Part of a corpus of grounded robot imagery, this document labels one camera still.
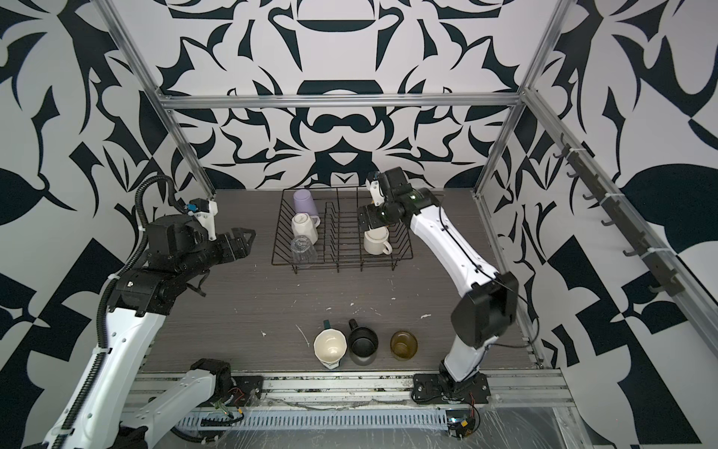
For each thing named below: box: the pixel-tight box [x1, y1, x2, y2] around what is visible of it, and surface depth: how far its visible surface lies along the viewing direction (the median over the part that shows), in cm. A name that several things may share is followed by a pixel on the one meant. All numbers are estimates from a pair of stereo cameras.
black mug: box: [347, 318, 379, 366], surface depth 78 cm
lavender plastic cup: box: [293, 188, 319, 217], surface depth 101 cm
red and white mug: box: [363, 226, 393, 256], surface depth 96 cm
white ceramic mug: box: [291, 212, 321, 246], surface depth 96 cm
